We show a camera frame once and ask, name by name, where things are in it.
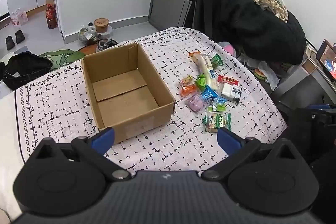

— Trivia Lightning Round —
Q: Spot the green white biscuit packet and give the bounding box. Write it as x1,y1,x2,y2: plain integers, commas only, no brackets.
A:
202,111,231,132

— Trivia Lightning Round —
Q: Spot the small green blue snack packet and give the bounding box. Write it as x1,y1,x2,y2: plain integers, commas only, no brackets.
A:
207,97,227,112

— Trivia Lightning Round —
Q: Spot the purple snack packet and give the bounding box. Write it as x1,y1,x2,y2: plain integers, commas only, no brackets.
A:
186,94,206,113

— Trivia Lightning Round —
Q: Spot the red rectangular snack bar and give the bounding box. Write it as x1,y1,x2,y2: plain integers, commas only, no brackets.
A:
218,75,239,85

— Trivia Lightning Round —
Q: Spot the orange red snack packet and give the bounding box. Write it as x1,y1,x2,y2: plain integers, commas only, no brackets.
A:
179,84,198,98

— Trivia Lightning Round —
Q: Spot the clear small candy snack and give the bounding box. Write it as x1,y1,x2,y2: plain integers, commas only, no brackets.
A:
179,75,195,87

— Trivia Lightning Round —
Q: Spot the long white bread package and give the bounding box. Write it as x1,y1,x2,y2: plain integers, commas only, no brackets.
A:
193,53,219,91

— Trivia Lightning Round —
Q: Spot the orange cracker package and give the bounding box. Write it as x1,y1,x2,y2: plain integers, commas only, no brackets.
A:
189,51,201,57

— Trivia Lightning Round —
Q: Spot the white patterned bed blanket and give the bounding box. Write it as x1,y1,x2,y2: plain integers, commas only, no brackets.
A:
15,27,286,172

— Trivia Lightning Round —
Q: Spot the brown cardboard box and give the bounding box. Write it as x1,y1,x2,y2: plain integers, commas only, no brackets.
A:
81,43,175,143

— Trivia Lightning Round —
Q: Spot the burger shaped toy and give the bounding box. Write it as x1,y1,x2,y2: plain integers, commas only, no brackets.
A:
253,68,267,82

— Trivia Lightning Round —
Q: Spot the green frog rug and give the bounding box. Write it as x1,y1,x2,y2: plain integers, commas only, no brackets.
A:
40,49,85,71

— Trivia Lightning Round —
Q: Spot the pink grey plush toy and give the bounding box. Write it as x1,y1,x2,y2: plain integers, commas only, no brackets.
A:
218,42,236,57

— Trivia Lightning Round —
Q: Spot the black bag on floor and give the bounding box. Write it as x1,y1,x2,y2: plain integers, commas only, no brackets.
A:
1,51,52,90

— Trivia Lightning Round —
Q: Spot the grey plastic bag of items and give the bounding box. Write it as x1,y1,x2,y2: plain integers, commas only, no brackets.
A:
78,26,98,45

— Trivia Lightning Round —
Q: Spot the jar with wooden lid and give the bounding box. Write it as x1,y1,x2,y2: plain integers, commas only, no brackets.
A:
94,18,113,40

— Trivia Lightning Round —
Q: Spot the phone with lit screen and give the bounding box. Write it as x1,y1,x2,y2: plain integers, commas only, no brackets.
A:
316,40,336,82

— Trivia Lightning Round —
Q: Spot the black slipper right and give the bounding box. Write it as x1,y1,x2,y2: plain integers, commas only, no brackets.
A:
15,30,25,44

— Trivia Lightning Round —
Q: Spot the black slipper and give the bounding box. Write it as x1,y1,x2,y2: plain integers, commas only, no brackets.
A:
5,36,15,51
15,30,25,44

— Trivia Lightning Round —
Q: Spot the black slipper left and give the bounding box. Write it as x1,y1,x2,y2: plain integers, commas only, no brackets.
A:
5,36,15,51

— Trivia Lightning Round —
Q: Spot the red oil bottle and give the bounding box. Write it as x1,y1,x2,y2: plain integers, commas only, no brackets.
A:
46,4,58,29

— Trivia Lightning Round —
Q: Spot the black coat pile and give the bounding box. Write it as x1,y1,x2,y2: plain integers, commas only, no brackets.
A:
184,0,306,65

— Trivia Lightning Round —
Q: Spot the pink white plastic bag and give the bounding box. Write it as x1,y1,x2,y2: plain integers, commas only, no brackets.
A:
10,8,28,27

